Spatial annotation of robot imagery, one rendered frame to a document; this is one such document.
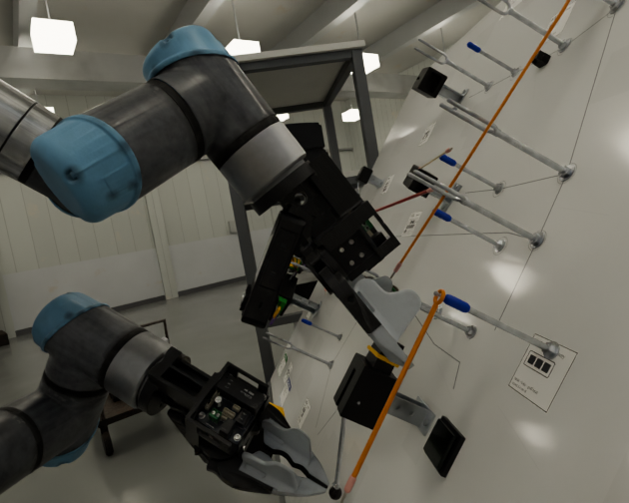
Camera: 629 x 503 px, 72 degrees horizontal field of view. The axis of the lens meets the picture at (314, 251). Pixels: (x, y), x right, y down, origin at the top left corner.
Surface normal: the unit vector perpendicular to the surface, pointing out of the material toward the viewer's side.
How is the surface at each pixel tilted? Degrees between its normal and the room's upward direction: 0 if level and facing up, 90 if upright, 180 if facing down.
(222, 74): 79
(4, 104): 74
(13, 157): 123
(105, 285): 90
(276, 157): 85
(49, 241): 90
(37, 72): 90
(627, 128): 54
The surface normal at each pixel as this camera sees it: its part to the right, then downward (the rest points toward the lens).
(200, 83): 0.43, -0.28
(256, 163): -0.02, 0.22
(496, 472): -0.89, -0.43
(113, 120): 0.22, -0.48
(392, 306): -0.07, -0.13
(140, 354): 0.19, -0.68
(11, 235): 0.57, -0.04
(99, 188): 0.73, 0.32
